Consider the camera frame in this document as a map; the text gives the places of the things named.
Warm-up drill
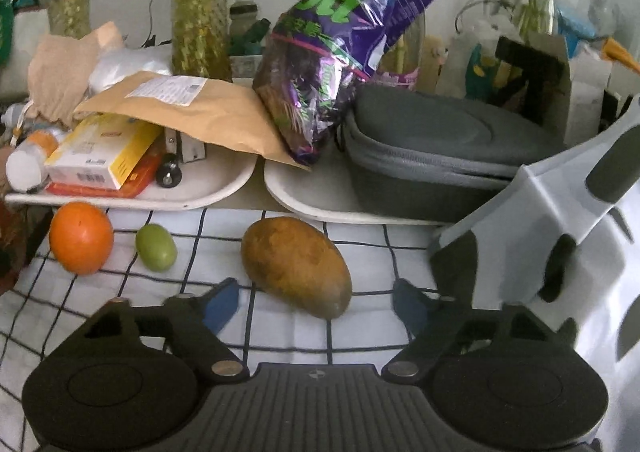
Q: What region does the crumpled brown paper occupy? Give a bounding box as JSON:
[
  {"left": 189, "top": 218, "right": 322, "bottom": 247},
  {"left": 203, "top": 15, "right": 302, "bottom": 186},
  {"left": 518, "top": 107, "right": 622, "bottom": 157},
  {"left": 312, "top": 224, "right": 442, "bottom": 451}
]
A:
[{"left": 27, "top": 21, "right": 124, "bottom": 127}]

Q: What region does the brown paper envelope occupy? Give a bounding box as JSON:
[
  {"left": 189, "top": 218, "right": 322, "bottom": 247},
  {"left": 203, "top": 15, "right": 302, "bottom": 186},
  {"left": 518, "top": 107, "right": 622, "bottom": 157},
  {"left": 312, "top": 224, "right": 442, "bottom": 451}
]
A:
[{"left": 73, "top": 70, "right": 312, "bottom": 173}]

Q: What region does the white oval tray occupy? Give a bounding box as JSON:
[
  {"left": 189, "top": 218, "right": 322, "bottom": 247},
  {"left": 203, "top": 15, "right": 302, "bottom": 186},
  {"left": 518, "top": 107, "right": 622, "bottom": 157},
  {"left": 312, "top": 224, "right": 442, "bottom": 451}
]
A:
[
  {"left": 4, "top": 151, "right": 259, "bottom": 211},
  {"left": 263, "top": 161, "right": 453, "bottom": 226}
]

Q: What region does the brown-green mango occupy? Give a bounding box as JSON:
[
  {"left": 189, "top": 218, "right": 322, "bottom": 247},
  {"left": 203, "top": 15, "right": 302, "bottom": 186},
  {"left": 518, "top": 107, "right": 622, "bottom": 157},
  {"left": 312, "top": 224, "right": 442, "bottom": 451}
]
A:
[{"left": 240, "top": 216, "right": 354, "bottom": 321}]

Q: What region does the purple snack bag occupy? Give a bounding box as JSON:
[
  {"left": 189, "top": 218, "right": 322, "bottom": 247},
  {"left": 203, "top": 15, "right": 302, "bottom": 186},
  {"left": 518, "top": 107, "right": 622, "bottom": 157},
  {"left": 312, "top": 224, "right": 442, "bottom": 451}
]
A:
[{"left": 252, "top": 0, "right": 439, "bottom": 169}]

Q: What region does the cow print blanket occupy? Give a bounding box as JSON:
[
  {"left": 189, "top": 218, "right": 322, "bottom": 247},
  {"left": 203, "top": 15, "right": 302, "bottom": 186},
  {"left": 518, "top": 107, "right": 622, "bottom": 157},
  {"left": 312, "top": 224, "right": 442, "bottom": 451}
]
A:
[{"left": 428, "top": 96, "right": 640, "bottom": 452}]

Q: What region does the black-checked white tablecloth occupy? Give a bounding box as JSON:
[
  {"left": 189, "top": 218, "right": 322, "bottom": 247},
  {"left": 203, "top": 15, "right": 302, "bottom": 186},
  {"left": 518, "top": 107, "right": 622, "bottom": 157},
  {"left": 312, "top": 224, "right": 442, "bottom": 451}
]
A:
[{"left": 0, "top": 206, "right": 453, "bottom": 452}]

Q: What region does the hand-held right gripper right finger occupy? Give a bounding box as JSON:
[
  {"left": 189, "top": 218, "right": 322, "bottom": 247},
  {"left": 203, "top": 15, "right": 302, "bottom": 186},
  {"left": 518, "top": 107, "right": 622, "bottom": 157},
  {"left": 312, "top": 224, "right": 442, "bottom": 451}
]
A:
[{"left": 381, "top": 278, "right": 557, "bottom": 383}]

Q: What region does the yellow and white box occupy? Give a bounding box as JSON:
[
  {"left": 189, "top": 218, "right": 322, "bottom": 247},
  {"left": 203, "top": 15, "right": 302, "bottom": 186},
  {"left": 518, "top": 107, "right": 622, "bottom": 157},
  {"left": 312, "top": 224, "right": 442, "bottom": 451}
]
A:
[{"left": 44, "top": 112, "right": 164, "bottom": 191}]

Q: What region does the white pill bottle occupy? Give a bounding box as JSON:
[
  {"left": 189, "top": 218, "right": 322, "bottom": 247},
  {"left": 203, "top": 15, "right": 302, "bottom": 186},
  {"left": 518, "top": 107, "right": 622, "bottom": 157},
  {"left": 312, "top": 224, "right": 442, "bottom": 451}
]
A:
[{"left": 5, "top": 129, "right": 67, "bottom": 194}]

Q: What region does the grey zippered case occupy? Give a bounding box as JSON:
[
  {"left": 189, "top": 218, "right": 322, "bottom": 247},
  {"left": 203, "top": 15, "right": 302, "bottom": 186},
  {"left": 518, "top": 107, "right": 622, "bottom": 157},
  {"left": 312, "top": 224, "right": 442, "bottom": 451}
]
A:
[{"left": 344, "top": 83, "right": 568, "bottom": 224}]

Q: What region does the small black wheel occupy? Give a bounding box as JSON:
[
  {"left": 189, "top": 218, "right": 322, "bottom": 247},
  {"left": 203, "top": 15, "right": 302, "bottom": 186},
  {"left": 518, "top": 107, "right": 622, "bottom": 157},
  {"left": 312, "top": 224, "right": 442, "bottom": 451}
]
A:
[{"left": 155, "top": 154, "right": 184, "bottom": 189}]

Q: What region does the white plastic bag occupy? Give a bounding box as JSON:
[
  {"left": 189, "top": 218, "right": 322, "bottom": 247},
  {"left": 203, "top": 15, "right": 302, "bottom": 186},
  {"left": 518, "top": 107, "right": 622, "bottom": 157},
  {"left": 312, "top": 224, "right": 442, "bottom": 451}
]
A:
[{"left": 88, "top": 46, "right": 174, "bottom": 96}]

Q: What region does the clear plastic bottle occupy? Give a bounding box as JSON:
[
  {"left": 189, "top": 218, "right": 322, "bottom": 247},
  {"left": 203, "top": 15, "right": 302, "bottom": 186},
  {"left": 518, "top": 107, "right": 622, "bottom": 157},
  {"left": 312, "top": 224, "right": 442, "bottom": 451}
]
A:
[{"left": 376, "top": 0, "right": 427, "bottom": 92}]

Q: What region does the green jujube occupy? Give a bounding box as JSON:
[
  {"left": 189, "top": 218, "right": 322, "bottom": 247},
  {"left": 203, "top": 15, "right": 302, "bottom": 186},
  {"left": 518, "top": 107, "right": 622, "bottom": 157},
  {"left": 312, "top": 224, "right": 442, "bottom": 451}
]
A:
[{"left": 135, "top": 223, "right": 178, "bottom": 273}]

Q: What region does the white carton box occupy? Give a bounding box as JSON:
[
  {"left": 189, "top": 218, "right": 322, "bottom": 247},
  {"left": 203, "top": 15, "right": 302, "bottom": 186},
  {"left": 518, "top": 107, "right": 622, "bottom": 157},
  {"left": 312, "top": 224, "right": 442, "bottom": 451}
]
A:
[{"left": 564, "top": 43, "right": 627, "bottom": 134}]

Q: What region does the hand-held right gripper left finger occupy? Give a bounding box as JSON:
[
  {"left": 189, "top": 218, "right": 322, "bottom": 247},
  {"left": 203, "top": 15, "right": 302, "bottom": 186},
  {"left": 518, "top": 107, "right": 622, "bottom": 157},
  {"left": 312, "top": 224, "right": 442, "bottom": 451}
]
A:
[{"left": 75, "top": 278, "right": 251, "bottom": 385}]

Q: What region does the orange persimmon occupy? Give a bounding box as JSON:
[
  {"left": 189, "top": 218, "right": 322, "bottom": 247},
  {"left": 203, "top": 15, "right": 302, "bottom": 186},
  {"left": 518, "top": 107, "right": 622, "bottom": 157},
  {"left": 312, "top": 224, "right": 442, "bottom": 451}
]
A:
[{"left": 48, "top": 201, "right": 115, "bottom": 276}]

